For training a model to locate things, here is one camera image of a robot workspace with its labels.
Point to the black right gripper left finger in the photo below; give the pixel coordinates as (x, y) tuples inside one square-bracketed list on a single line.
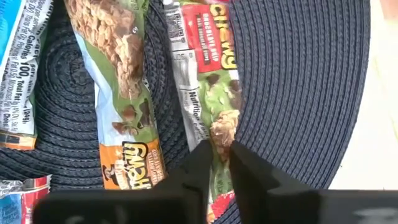
[(192, 174)]

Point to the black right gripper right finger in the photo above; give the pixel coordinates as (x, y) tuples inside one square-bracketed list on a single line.
[(258, 183)]

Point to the red label chewy granola bar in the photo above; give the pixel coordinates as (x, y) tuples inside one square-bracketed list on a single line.
[(18, 202), (208, 62)]

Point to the orange label chewy granola bar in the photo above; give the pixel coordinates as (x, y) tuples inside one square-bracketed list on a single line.
[(18, 77), (115, 77)]

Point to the dark blue round woven placemat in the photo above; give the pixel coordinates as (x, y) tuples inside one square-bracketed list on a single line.
[(295, 93)]

